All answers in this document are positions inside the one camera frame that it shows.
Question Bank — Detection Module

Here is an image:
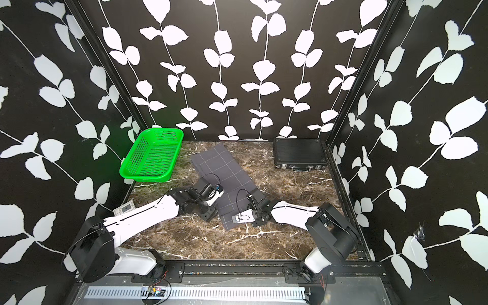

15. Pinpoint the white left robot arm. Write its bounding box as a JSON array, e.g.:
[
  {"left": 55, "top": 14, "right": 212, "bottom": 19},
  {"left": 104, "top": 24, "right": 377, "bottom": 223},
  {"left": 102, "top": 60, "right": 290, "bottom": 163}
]
[{"left": 66, "top": 178, "right": 224, "bottom": 283}]

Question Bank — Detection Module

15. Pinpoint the green plastic basket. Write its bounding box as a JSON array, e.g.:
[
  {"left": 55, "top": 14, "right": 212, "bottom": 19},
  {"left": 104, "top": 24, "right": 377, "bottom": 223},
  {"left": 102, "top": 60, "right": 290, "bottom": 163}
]
[{"left": 119, "top": 127, "right": 184, "bottom": 182}]

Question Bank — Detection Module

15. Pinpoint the grey checked pillowcase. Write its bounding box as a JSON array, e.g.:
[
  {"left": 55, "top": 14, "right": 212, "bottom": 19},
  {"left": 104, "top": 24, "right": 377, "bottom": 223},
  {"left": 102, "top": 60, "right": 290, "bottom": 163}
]
[{"left": 191, "top": 144, "right": 266, "bottom": 231}]

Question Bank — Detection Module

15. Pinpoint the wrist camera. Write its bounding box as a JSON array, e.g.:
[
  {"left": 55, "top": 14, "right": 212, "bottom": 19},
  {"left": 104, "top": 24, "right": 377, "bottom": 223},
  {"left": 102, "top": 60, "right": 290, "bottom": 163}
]
[
  {"left": 232, "top": 209, "right": 255, "bottom": 224},
  {"left": 205, "top": 184, "right": 224, "bottom": 207}
]

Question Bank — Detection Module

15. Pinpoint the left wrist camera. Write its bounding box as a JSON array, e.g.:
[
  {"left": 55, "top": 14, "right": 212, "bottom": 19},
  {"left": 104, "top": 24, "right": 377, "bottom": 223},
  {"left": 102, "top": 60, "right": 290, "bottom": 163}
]
[{"left": 205, "top": 184, "right": 224, "bottom": 207}]

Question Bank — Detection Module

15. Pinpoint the black front mounting rail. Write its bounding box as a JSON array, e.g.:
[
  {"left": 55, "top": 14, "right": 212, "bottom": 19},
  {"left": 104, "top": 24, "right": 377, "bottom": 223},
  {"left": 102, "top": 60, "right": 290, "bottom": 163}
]
[{"left": 119, "top": 260, "right": 388, "bottom": 286}]

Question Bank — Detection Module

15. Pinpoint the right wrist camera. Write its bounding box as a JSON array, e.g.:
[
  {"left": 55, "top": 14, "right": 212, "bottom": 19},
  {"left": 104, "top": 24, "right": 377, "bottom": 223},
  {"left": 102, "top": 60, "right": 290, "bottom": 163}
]
[{"left": 232, "top": 209, "right": 255, "bottom": 224}]

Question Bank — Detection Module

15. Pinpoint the black hard carrying case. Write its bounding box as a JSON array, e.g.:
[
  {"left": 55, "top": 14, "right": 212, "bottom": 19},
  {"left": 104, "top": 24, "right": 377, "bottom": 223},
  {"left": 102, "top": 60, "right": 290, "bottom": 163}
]
[{"left": 273, "top": 138, "right": 328, "bottom": 172}]

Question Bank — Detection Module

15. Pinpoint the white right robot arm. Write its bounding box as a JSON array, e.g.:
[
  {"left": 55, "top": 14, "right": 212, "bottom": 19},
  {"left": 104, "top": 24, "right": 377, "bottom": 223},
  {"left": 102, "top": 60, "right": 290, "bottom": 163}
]
[{"left": 233, "top": 194, "right": 359, "bottom": 283}]

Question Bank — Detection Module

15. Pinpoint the white slotted cable duct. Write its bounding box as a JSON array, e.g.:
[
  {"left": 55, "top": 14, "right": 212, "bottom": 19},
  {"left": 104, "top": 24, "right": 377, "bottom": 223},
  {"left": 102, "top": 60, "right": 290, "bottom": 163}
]
[{"left": 83, "top": 286, "right": 306, "bottom": 302}]

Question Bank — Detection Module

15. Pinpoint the small circuit board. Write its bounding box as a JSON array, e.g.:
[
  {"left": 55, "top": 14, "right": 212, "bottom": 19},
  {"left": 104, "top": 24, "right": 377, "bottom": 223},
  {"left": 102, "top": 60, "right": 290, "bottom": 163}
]
[{"left": 144, "top": 286, "right": 166, "bottom": 299}]

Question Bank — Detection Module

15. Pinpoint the small white digital meter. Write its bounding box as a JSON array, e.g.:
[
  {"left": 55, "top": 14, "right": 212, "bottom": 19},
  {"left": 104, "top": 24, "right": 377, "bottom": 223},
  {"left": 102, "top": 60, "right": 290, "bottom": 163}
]
[{"left": 113, "top": 200, "right": 135, "bottom": 216}]

